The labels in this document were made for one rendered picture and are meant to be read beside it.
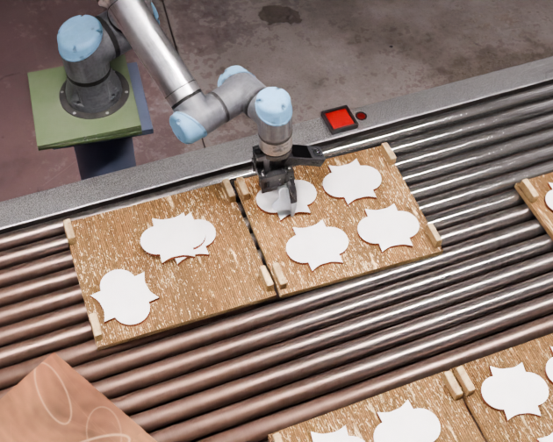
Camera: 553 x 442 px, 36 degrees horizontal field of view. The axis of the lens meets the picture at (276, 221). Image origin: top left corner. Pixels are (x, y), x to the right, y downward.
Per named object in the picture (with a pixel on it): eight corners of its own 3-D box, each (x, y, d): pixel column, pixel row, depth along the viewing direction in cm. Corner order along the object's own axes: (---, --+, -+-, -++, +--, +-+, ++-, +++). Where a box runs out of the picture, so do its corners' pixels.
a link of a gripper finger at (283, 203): (273, 221, 202) (266, 188, 197) (297, 214, 203) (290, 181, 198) (276, 226, 199) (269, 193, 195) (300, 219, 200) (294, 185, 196)
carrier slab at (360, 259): (233, 184, 210) (233, 180, 209) (384, 148, 220) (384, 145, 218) (280, 298, 191) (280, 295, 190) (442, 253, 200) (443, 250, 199)
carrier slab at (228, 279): (63, 226, 200) (62, 223, 199) (227, 184, 210) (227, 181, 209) (97, 351, 181) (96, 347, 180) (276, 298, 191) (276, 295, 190)
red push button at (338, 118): (324, 117, 226) (325, 113, 225) (344, 111, 228) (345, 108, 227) (333, 132, 223) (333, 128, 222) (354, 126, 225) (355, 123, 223)
